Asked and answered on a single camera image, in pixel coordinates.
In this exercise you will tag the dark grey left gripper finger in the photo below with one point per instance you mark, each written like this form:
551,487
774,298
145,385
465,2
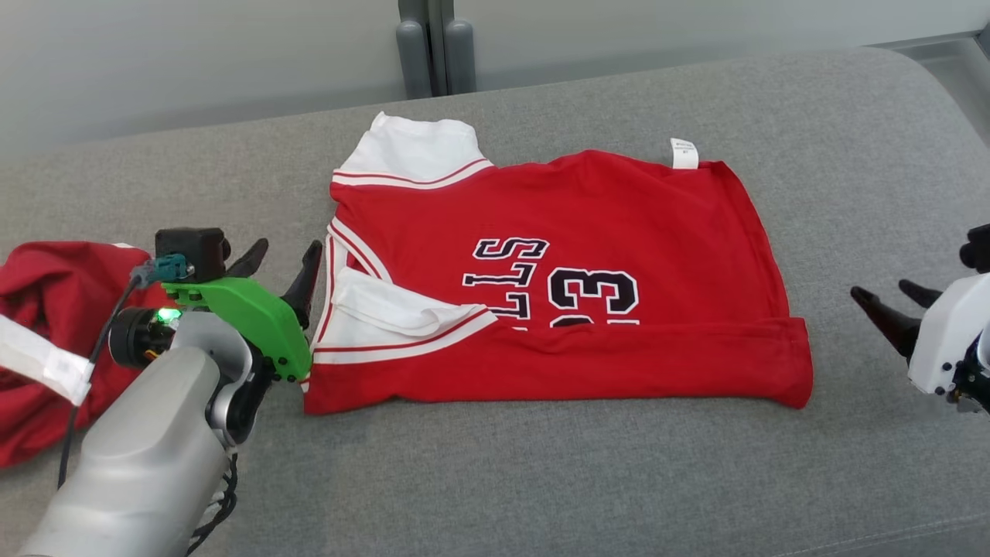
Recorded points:
249,263
305,290

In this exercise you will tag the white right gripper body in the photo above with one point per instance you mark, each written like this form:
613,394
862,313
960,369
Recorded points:
951,340

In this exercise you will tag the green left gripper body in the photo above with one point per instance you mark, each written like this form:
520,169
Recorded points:
255,309

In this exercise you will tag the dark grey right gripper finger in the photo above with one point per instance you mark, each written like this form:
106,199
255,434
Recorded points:
924,295
897,329

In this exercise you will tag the red shorts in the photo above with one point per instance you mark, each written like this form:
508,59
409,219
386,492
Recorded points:
46,278

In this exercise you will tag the red and white basketball jersey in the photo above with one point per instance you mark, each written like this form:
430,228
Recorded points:
619,216

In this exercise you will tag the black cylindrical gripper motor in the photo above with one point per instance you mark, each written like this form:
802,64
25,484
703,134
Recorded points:
131,336

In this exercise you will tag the white tape label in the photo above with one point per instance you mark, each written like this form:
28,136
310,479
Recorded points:
39,356

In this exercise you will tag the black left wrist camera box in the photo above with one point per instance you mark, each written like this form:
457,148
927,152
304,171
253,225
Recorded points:
193,251

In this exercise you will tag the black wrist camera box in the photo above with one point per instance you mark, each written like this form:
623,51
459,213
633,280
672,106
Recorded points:
978,247
193,251

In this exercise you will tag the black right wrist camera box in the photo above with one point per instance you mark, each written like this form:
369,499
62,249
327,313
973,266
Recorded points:
978,247

